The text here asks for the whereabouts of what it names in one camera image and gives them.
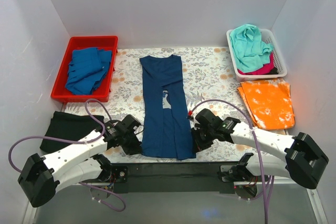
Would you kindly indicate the floral table mat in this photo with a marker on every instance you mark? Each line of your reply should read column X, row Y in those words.
column 208, row 73

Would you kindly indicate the black folded shirt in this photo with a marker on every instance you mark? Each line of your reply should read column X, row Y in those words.
column 66, row 126

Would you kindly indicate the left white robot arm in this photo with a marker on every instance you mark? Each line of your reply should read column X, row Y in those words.
column 43, row 176

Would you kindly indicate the orange tie-dye folded shirt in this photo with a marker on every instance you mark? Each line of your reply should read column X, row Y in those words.
column 268, row 103

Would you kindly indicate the magenta shirt in basket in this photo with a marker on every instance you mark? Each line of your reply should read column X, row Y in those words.
column 265, row 69

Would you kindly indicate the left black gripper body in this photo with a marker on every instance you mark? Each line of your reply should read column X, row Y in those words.
column 132, row 145

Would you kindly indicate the red plastic bin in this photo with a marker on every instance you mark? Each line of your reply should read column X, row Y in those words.
column 59, row 91

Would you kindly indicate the teal t shirt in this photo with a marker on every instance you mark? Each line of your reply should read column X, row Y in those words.
column 251, row 53

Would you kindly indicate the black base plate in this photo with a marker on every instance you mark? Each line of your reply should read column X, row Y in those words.
column 170, row 177

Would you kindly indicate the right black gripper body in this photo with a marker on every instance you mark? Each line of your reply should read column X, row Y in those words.
column 198, row 139

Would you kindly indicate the white plastic basket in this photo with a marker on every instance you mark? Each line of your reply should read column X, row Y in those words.
column 267, row 37

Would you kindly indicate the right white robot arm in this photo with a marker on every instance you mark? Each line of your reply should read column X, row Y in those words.
column 296, row 157

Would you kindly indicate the blue shirt in red bin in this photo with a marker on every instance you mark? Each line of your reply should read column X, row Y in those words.
column 87, row 69

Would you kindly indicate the dark blue t shirt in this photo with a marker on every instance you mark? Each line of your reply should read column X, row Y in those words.
column 167, row 130

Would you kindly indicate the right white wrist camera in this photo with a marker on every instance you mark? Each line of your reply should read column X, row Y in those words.
column 190, row 116

